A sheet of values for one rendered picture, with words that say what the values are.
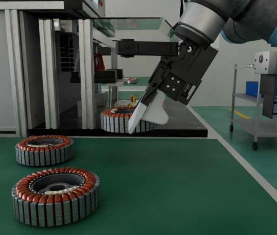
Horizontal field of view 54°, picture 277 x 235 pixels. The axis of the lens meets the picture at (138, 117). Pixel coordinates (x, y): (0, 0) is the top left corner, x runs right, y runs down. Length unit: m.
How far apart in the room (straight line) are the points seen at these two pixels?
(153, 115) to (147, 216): 0.18
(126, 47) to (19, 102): 0.38
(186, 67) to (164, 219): 0.27
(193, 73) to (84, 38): 0.33
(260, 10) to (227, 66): 5.97
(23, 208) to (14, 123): 0.46
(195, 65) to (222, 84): 5.97
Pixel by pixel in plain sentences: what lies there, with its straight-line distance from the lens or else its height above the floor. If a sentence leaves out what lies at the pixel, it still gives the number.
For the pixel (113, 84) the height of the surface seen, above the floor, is 0.88.
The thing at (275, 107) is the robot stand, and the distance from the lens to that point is 1.23.
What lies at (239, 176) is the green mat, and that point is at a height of 0.75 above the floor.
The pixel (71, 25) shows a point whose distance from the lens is 0.81.
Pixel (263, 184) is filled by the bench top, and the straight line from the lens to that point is 0.50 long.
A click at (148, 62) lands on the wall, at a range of 6.23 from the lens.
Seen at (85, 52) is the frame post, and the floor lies 0.97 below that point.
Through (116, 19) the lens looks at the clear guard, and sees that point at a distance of 0.79.
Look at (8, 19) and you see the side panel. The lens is 0.77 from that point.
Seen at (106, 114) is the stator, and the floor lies 0.85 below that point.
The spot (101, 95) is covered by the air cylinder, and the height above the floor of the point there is 0.81.
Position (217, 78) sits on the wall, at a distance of 6.44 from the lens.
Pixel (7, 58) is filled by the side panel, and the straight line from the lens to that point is 0.79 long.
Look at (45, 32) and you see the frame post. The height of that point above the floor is 1.02.
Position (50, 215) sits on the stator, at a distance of 0.35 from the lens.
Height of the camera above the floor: 0.94
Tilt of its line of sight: 11 degrees down
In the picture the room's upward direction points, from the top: straight up
